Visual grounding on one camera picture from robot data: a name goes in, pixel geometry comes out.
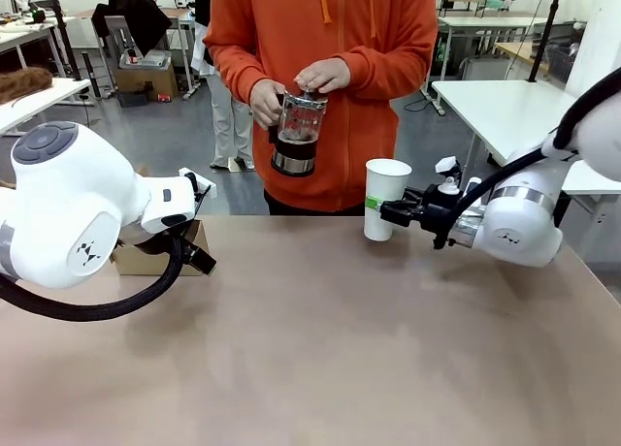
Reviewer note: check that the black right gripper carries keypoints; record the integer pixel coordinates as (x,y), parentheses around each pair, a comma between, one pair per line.
(439,211)

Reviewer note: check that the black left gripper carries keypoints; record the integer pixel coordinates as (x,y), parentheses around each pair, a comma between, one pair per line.
(199,258)

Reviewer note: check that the white paper cup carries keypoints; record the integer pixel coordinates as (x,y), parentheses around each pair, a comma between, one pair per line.
(383,179)

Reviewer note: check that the brown cardboard cup carrier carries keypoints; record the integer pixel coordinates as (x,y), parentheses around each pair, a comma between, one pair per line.
(140,263)

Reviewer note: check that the glass french press coffee pot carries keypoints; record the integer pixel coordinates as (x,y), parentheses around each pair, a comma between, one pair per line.
(296,160)

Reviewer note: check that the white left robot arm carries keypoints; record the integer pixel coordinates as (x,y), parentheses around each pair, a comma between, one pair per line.
(63,199)

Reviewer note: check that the person's right forearm orange sleeve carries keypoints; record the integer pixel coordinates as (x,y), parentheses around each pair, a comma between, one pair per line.
(233,60)

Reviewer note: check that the person's left forearm orange sleeve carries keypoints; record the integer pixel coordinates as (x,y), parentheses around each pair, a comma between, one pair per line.
(393,68)

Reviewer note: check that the person's left hand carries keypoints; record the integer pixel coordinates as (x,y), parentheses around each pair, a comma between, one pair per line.
(325,75)

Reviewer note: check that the person's right hand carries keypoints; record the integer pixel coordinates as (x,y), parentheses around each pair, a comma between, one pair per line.
(264,102)

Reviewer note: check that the person's black trousers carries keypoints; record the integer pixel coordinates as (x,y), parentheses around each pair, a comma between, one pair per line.
(291,208)

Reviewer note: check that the background person white trousers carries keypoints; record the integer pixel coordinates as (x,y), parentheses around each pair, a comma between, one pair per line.
(225,126)

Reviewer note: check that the large white table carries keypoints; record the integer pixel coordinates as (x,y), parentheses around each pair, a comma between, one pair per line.
(509,111)

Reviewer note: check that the large brown cardboard box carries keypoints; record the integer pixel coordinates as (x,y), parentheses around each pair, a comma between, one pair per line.
(145,80)

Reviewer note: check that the white tray on box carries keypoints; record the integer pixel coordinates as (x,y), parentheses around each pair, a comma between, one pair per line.
(148,58)

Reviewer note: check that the orange hoodie torso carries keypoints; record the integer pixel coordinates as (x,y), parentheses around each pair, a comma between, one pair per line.
(301,24)

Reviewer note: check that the white side table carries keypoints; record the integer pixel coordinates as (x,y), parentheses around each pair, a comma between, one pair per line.
(58,89)

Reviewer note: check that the black stand pole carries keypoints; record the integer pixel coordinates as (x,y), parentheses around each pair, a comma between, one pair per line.
(545,29)

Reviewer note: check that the black hanging cloth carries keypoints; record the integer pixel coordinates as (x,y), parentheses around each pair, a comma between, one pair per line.
(140,19)

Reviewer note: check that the brown furry object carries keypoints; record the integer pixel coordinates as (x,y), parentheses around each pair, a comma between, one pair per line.
(24,82)

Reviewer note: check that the black tripod pole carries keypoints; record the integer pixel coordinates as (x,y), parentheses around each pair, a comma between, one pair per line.
(60,29)

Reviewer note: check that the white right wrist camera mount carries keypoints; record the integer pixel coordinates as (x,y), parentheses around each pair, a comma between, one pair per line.
(447,167)

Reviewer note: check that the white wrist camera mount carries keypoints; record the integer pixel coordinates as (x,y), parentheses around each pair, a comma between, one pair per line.
(188,177)
(447,167)

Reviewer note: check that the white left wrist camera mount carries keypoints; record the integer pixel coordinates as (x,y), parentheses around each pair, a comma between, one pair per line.
(188,177)

